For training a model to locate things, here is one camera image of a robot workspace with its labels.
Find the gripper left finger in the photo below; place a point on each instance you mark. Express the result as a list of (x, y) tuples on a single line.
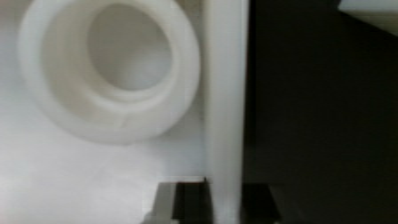
[(181, 204)]

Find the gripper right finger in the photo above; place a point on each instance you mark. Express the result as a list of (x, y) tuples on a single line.
[(260, 209)]

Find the white square table top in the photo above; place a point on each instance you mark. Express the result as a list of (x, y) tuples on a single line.
[(121, 107)]

